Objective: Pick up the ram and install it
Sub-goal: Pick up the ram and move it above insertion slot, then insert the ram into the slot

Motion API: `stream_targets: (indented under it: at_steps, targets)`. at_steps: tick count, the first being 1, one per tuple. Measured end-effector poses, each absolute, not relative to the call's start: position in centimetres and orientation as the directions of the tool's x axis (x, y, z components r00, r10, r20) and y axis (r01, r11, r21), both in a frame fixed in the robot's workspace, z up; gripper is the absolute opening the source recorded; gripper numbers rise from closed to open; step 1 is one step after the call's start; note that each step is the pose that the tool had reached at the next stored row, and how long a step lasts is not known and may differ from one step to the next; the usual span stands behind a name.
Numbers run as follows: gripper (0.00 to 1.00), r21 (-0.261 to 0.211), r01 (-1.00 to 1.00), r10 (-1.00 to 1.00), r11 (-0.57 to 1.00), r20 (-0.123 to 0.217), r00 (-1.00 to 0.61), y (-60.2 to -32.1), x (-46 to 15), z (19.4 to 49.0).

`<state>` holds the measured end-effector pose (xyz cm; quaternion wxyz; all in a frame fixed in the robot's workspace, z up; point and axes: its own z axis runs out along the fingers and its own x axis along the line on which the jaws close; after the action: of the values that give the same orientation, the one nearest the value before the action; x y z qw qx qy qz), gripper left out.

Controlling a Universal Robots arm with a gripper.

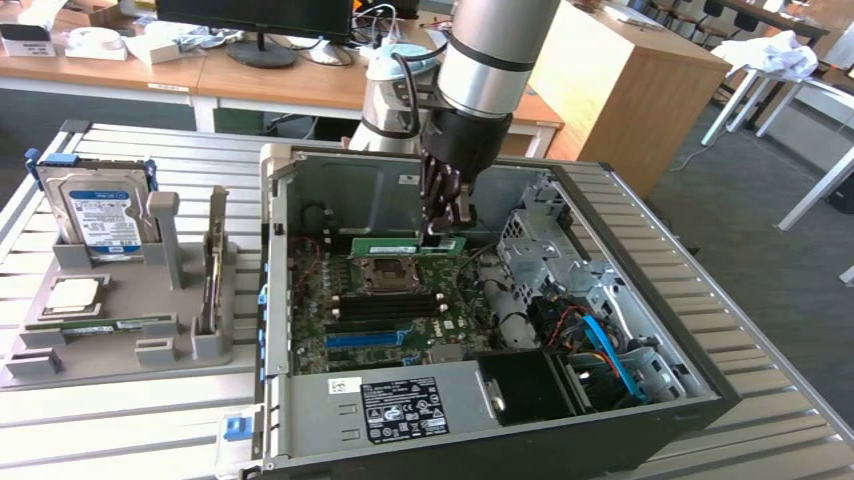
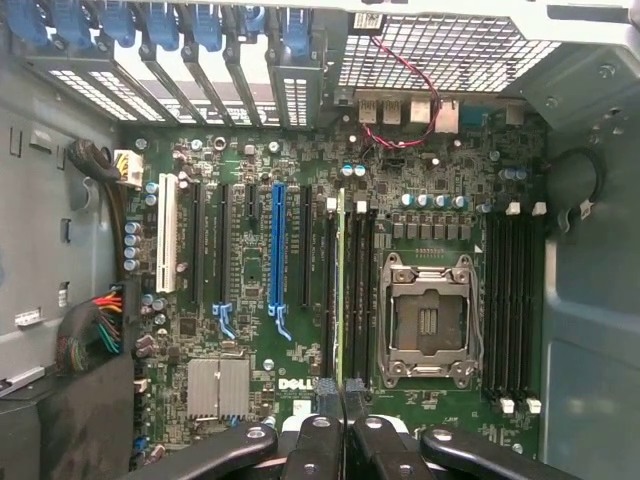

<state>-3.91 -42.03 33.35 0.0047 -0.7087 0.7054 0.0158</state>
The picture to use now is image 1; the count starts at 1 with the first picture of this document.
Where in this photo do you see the metal CPU socket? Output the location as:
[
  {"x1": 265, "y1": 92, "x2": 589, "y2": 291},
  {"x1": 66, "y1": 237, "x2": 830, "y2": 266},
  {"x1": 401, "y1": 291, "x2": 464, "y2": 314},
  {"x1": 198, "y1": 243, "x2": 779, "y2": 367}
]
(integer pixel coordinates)
[{"x1": 357, "y1": 256, "x2": 420, "y2": 295}]

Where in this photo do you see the blue flat wire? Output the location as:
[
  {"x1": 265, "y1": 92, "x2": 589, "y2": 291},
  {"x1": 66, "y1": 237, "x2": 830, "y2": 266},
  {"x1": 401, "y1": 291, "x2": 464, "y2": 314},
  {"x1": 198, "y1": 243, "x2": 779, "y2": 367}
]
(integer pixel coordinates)
[{"x1": 581, "y1": 313, "x2": 649, "y2": 403}]

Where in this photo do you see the black RAM slot bank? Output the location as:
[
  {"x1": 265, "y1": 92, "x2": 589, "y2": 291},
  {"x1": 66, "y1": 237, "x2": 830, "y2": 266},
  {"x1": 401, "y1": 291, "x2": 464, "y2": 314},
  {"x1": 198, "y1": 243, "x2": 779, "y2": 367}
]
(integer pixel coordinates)
[{"x1": 331, "y1": 291, "x2": 449, "y2": 322}]

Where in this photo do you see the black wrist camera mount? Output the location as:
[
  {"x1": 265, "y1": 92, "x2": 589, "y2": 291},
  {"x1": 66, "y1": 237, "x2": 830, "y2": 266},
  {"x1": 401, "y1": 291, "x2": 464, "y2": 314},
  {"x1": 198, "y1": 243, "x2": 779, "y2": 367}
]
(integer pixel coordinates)
[{"x1": 391, "y1": 78, "x2": 447, "y2": 113}]

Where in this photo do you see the hard disk in blue bracket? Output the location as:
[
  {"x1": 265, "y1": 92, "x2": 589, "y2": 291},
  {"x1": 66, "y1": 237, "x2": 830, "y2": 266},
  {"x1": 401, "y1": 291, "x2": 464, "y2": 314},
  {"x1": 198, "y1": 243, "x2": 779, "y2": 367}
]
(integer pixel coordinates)
[{"x1": 22, "y1": 148, "x2": 160, "y2": 259}]

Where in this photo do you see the red wire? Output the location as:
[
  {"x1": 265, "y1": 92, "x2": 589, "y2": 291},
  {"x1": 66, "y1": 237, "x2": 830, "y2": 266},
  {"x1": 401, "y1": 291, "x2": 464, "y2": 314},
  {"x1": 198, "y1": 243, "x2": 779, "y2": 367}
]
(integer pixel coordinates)
[{"x1": 291, "y1": 236, "x2": 324, "y2": 297}]

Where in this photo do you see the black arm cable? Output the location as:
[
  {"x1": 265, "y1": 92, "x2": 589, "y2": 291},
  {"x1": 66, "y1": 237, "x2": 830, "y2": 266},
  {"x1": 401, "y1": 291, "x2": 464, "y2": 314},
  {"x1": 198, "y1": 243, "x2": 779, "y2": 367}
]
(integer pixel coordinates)
[{"x1": 391, "y1": 29, "x2": 452, "y2": 132}]

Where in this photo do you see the wooden cabinet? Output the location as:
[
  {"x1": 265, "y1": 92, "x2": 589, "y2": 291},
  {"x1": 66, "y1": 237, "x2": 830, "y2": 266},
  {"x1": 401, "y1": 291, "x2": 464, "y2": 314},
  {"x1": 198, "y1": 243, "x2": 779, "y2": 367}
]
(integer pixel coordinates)
[{"x1": 524, "y1": 0, "x2": 734, "y2": 200}]

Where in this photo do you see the open black PC case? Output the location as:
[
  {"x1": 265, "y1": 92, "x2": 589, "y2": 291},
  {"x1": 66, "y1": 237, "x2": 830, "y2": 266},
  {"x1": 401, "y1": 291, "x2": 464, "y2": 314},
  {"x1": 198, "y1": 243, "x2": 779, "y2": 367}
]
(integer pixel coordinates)
[{"x1": 255, "y1": 142, "x2": 743, "y2": 480}]

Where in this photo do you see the grey power supply with label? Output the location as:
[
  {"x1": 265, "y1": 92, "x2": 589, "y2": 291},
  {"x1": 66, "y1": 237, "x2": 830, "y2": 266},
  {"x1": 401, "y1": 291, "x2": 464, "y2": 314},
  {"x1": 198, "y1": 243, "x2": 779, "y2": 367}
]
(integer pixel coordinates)
[{"x1": 264, "y1": 358, "x2": 509, "y2": 462}]

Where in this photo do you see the black computer monitor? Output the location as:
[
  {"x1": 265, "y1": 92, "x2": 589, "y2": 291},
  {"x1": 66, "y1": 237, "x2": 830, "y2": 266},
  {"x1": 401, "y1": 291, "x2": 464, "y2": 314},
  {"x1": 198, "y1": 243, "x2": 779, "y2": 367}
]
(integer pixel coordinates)
[{"x1": 153, "y1": 0, "x2": 356, "y2": 70}]

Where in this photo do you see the white labelled cardboard box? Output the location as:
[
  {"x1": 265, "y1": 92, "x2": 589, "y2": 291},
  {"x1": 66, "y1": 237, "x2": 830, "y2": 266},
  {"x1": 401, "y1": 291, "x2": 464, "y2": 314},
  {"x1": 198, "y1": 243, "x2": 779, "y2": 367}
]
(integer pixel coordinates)
[{"x1": 0, "y1": 21, "x2": 56, "y2": 59}]

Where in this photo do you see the blue expansion slot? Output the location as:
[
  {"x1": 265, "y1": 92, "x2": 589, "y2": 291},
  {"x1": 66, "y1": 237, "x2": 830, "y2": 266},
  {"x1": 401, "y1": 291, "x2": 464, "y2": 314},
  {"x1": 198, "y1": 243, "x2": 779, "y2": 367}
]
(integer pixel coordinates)
[{"x1": 324, "y1": 331, "x2": 407, "y2": 350}]

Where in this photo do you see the silver CPU chip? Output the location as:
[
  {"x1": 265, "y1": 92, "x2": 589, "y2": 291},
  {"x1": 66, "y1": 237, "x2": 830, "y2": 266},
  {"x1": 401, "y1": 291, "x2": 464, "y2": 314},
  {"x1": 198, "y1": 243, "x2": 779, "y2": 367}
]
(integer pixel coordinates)
[{"x1": 40, "y1": 276, "x2": 109, "y2": 320}]

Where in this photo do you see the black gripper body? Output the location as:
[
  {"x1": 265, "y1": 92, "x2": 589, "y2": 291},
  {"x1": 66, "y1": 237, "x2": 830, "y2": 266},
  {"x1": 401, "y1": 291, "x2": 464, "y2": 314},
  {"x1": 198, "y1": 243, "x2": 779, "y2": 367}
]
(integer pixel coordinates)
[{"x1": 421, "y1": 109, "x2": 515, "y2": 182}]

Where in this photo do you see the green RAM stick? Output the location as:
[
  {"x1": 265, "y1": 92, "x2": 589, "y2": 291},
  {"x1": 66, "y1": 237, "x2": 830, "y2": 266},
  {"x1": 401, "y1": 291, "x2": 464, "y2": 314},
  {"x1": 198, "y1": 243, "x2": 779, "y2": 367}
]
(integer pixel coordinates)
[
  {"x1": 54, "y1": 319, "x2": 145, "y2": 335},
  {"x1": 348, "y1": 236, "x2": 468, "y2": 257}
]

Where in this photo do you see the green motherboard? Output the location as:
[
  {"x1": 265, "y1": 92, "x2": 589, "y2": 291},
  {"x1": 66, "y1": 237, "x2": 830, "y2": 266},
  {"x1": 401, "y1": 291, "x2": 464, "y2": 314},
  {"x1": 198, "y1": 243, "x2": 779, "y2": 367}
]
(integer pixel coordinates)
[{"x1": 288, "y1": 238, "x2": 499, "y2": 377}]

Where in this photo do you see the white round device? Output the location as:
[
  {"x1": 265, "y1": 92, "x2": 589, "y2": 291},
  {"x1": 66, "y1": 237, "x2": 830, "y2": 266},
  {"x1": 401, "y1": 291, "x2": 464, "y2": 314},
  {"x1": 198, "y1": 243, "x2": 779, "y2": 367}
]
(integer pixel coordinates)
[{"x1": 64, "y1": 26, "x2": 129, "y2": 62}]

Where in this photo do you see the white frame table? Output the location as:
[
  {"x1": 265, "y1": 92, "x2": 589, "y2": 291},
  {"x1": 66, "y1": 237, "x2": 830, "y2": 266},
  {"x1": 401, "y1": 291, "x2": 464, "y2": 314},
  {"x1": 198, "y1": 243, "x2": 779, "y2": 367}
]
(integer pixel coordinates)
[{"x1": 699, "y1": 63, "x2": 854, "y2": 233}]

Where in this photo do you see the graphics card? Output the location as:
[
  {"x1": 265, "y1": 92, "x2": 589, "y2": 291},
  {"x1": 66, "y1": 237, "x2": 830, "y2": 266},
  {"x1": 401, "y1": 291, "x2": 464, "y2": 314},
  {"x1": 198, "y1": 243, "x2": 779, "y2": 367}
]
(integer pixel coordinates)
[{"x1": 201, "y1": 185, "x2": 233, "y2": 327}]

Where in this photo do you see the grey parts rack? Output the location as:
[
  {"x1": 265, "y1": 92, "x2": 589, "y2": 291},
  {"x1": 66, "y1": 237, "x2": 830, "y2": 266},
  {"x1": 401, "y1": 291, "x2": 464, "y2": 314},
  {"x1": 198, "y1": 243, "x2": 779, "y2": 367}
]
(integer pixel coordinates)
[{"x1": 0, "y1": 186, "x2": 263, "y2": 391}]

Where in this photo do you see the small white box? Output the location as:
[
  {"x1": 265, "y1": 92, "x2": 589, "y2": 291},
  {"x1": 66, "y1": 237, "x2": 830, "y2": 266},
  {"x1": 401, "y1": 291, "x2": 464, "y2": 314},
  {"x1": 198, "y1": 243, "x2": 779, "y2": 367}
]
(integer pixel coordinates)
[{"x1": 122, "y1": 33, "x2": 182, "y2": 66}]

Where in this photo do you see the crumpled white cloth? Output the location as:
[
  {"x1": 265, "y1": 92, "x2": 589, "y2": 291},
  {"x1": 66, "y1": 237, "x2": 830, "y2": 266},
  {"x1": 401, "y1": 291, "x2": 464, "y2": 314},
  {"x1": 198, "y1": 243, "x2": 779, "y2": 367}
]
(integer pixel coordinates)
[{"x1": 708, "y1": 29, "x2": 820, "y2": 82}]

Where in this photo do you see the silver metal disk bay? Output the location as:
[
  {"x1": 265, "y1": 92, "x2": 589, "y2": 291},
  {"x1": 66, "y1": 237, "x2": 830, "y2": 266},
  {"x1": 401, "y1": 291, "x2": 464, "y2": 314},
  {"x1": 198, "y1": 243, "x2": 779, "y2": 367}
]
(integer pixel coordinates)
[{"x1": 493, "y1": 179, "x2": 706, "y2": 404}]

